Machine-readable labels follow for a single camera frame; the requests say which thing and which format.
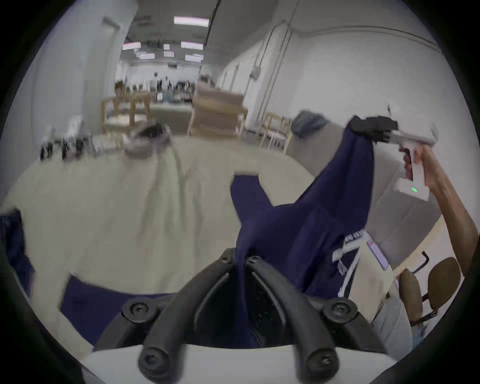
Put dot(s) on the stack of wooden frames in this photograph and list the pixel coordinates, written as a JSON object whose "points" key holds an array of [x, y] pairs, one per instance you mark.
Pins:
{"points": [[217, 112]]}

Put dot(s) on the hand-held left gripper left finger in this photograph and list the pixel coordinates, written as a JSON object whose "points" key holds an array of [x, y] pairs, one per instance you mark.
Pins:
{"points": [[187, 300]]}

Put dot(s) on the person's right forearm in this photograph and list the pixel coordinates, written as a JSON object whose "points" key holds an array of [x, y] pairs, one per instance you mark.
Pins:
{"points": [[453, 217]]}

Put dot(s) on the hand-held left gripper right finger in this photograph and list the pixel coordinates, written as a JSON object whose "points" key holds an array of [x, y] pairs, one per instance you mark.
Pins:
{"points": [[288, 300]]}

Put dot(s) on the pale wooden chair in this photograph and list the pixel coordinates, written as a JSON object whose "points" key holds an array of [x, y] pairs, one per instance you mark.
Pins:
{"points": [[276, 131]]}

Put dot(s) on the dark blue garment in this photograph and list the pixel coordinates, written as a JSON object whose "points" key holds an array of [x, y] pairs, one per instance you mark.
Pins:
{"points": [[15, 247]]}

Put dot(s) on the bed with beige sheet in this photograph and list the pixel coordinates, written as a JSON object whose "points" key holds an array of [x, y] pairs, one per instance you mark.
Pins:
{"points": [[123, 213]]}

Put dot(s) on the group of people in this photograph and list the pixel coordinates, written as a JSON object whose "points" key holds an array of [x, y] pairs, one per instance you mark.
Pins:
{"points": [[157, 83]]}

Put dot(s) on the brown office chair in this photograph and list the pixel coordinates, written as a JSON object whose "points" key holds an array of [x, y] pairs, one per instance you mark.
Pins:
{"points": [[431, 285]]}

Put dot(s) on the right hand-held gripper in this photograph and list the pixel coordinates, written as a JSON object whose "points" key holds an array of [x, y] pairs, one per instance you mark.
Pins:
{"points": [[407, 137]]}

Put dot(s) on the person's body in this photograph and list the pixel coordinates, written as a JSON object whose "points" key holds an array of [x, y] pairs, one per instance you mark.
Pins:
{"points": [[375, 277]]}

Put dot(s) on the dark blue shirt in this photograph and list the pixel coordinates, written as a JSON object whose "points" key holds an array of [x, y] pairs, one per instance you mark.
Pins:
{"points": [[307, 232]]}

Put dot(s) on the grey padded headboard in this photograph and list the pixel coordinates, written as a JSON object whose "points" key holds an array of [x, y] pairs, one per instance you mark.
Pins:
{"points": [[401, 217]]}

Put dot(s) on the person's right hand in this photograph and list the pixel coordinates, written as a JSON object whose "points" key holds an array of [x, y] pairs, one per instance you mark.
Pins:
{"points": [[427, 165]]}

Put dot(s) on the blue-grey cushion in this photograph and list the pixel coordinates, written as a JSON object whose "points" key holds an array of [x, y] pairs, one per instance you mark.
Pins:
{"points": [[308, 123]]}

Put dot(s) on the wooden frame table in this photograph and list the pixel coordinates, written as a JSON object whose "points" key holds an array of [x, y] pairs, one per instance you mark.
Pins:
{"points": [[125, 110]]}

